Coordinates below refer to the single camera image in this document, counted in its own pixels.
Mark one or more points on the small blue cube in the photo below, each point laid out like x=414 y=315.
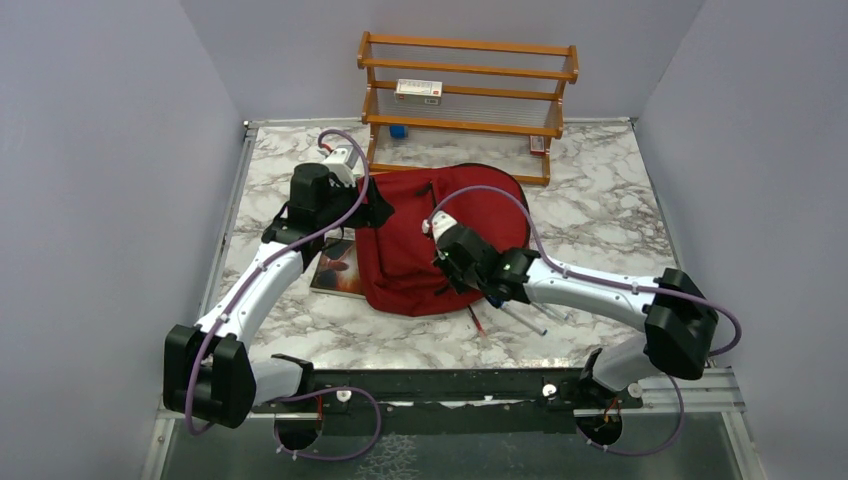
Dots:
x=398 y=131

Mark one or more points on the red pen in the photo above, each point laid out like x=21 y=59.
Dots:
x=476 y=322

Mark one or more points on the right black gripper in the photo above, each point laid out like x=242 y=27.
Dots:
x=444 y=264

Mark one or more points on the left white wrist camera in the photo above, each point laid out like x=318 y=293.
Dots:
x=342 y=162

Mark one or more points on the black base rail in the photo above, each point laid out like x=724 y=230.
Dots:
x=544 y=400

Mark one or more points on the clear pen blue cap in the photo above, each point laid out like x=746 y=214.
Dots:
x=550 y=312

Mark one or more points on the dark book three days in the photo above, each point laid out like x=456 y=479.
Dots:
x=337 y=271

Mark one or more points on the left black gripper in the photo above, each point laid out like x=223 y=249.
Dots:
x=373 y=213

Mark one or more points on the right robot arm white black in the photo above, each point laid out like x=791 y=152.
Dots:
x=675 y=325

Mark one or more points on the white box on shelf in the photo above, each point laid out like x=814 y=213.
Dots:
x=418 y=92

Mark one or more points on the wooden three-tier shelf rack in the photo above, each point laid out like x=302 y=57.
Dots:
x=490 y=88

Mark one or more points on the red student backpack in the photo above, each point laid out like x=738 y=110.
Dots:
x=395 y=261

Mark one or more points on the small red white box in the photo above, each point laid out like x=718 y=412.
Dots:
x=537 y=145

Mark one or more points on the blue capped white marker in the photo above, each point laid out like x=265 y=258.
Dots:
x=514 y=314

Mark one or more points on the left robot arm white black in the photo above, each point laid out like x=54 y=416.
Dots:
x=207 y=373

